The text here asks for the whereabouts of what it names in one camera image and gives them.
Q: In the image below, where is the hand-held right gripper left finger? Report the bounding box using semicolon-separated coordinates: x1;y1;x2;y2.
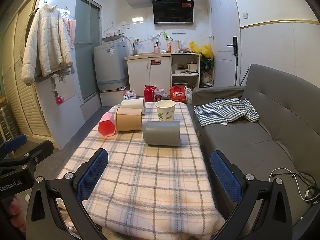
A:
25;148;109;240

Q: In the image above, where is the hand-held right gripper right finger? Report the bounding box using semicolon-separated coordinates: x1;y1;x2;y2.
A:
210;150;293;240

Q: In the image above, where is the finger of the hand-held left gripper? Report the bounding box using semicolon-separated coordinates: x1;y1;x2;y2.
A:
0;140;54;174
0;134;27;159

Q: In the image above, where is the pink hexagonal cup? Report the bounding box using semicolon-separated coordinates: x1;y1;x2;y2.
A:
98;112;117;138

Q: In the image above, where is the tan plastic cup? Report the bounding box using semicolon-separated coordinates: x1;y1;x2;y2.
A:
115;107;143;132

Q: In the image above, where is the grey plastic cup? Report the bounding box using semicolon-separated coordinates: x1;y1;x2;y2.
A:
142;121;181;147

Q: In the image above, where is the white plastic cup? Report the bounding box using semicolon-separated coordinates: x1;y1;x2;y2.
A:
121;97;146;115

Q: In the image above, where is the printed paper cup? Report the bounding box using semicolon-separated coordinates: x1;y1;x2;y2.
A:
155;100;176;122

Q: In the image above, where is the person's left hand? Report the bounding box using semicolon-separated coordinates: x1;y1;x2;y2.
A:
5;195;27;234

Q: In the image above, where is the grey sofa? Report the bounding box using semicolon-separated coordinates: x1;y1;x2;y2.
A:
192;64;320;240

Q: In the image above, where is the plaid blanket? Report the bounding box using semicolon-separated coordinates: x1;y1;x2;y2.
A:
57;102;225;238

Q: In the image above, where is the louvred wardrobe door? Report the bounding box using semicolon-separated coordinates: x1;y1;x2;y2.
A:
0;0;52;142

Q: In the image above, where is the green checked cloth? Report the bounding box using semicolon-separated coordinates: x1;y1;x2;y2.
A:
194;97;260;127

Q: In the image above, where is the white washing machine stand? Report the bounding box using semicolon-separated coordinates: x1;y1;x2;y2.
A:
99;86;131;107

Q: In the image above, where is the small white printed box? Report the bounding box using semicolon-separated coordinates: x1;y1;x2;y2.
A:
122;89;137;100

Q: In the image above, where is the white plastic bag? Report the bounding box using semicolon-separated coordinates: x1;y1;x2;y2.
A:
184;86;194;105

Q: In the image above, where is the red gift box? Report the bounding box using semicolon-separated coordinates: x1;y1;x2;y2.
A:
169;85;187;103

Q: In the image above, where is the red thermos jug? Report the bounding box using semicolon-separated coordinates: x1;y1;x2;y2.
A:
143;85;154;103

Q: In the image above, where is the white puffer jacket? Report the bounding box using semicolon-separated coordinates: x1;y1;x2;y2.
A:
21;3;74;84

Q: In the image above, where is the cartoon mouse plastic bag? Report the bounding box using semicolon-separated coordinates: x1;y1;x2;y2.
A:
153;87;169;102

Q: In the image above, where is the frosted glass sliding door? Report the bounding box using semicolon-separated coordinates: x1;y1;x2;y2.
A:
75;0;103;103

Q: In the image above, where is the open kitchen shelf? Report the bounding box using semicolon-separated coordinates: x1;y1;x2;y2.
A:
171;53;201;91

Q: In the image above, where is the washing machine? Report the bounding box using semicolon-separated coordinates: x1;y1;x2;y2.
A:
93;36;129;92

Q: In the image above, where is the white kitchen base cabinet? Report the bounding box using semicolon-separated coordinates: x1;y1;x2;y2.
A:
125;53;173;98

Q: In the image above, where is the green leafy plant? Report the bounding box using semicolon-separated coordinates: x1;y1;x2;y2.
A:
200;53;213;77

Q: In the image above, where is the pink hanging cloth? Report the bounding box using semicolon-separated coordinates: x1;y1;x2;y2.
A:
62;17;76;50

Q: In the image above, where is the yellow plastic bag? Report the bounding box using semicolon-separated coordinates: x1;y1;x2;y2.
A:
189;41;214;58

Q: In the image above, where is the metal faucet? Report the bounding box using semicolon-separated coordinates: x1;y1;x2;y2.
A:
132;38;141;56

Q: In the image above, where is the pink white electric kettle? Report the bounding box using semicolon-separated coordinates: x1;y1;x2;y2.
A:
170;40;182;54

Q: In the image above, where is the white door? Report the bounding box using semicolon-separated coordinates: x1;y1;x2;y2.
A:
209;0;242;88

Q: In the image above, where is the black range hood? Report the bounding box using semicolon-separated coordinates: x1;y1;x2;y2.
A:
150;0;196;26

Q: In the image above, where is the white cable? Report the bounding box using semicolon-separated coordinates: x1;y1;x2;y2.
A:
269;167;316;201

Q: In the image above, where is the black cable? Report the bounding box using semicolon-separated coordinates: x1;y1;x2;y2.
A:
291;172;320;205

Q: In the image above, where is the black door lock handle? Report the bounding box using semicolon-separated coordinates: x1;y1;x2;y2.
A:
227;36;238;56

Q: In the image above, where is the wire clothes hanger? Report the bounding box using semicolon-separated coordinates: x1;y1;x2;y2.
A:
103;22;122;37

